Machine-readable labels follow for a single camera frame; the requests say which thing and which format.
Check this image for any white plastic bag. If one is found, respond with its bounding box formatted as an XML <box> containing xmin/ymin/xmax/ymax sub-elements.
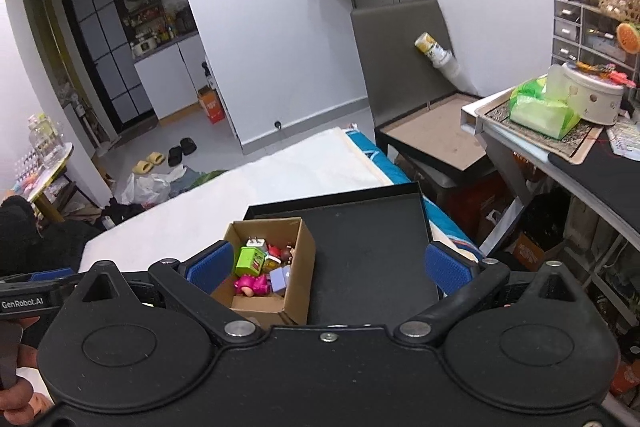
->
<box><xmin>121</xmin><ymin>172</ymin><xmax>173</xmax><ymax>208</ymax></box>

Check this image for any brown cardboard box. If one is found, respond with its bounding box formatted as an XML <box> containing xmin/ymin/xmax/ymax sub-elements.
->
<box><xmin>210</xmin><ymin>217</ymin><xmax>317</xmax><ymax>328</ymax></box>

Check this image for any green tissue pack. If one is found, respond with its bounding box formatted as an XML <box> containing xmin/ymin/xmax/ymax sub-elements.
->
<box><xmin>509</xmin><ymin>77</ymin><xmax>582</xmax><ymax>142</ymax></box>

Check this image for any patterned tray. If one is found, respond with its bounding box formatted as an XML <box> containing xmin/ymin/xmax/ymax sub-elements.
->
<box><xmin>472</xmin><ymin>94</ymin><xmax>606</xmax><ymax>165</ymax></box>

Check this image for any grey padded board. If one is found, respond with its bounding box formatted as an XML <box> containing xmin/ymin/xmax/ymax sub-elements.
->
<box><xmin>349</xmin><ymin>0</ymin><xmax>473</xmax><ymax>130</ymax></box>

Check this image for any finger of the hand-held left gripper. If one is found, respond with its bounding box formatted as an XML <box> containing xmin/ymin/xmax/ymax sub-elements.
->
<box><xmin>0</xmin><ymin>268</ymin><xmax>81</xmax><ymax>286</ymax></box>

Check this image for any grey drawer organiser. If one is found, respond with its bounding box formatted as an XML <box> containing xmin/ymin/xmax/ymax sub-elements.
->
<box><xmin>550</xmin><ymin>0</ymin><xmax>640</xmax><ymax>72</ymax></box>

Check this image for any green cloth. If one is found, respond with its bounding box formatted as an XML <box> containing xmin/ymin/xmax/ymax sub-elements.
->
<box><xmin>192</xmin><ymin>169</ymin><xmax>232</xmax><ymax>190</ymax></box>

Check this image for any orange ball toy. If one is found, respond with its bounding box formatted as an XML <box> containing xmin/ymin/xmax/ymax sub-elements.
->
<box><xmin>615</xmin><ymin>22</ymin><xmax>640</xmax><ymax>55</ymax></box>

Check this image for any white tube with yellow cap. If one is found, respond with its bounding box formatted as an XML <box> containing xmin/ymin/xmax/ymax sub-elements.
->
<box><xmin>414</xmin><ymin>32</ymin><xmax>461</xmax><ymax>84</ymax></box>

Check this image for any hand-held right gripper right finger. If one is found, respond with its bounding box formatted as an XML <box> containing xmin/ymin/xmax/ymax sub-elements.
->
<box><xmin>393</xmin><ymin>242</ymin><xmax>588</xmax><ymax>348</ymax></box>

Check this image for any round white side table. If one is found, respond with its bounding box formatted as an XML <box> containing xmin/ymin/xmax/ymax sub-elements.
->
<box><xmin>15</xmin><ymin>142</ymin><xmax>76</xmax><ymax>223</ymax></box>

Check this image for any orange cardboard box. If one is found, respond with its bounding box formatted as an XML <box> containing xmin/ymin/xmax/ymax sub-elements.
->
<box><xmin>197</xmin><ymin>86</ymin><xmax>226</xmax><ymax>124</ymax></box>

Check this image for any black grid glass door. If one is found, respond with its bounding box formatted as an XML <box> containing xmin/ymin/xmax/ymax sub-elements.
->
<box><xmin>61</xmin><ymin>0</ymin><xmax>155</xmax><ymax>128</ymax></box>

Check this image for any dark cloth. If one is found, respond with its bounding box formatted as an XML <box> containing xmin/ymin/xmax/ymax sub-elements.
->
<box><xmin>0</xmin><ymin>195</ymin><xmax>103</xmax><ymax>278</ymax></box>

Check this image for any black frame with brown board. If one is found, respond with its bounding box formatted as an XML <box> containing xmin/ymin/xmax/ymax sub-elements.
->
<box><xmin>374</xmin><ymin>91</ymin><xmax>493</xmax><ymax>188</ymax></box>

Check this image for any green hexagonal box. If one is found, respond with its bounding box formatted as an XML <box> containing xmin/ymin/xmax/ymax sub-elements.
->
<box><xmin>235</xmin><ymin>246</ymin><xmax>267</xmax><ymax>278</ymax></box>

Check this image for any grey desk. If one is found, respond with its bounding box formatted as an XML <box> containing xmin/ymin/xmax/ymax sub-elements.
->
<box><xmin>460</xmin><ymin>84</ymin><xmax>640</xmax><ymax>268</ymax></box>

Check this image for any white kitchen cabinet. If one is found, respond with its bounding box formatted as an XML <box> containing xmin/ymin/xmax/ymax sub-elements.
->
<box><xmin>132</xmin><ymin>32</ymin><xmax>208</xmax><ymax>122</ymax></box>

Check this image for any white round container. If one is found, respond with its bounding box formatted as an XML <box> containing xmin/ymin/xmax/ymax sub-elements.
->
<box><xmin>546</xmin><ymin>63</ymin><xmax>627</xmax><ymax>126</ymax></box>

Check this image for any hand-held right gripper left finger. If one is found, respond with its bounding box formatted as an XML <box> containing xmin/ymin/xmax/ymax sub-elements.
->
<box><xmin>74</xmin><ymin>241</ymin><xmax>262</xmax><ymax>348</ymax></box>

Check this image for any person's left hand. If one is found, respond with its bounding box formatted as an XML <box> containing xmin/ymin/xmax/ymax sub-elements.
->
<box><xmin>0</xmin><ymin>317</ymin><xmax>53</xmax><ymax>423</ymax></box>

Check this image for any black tray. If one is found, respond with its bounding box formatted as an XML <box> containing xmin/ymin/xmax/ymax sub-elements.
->
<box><xmin>243</xmin><ymin>184</ymin><xmax>443</xmax><ymax>328</ymax></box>

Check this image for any grey cube robot toy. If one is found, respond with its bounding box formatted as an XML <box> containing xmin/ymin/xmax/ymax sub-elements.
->
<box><xmin>269</xmin><ymin>266</ymin><xmax>291</xmax><ymax>294</ymax></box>

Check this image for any pink-haired doll figure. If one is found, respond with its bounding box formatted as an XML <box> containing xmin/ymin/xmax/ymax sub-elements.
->
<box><xmin>235</xmin><ymin>274</ymin><xmax>272</xmax><ymax>298</ymax></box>

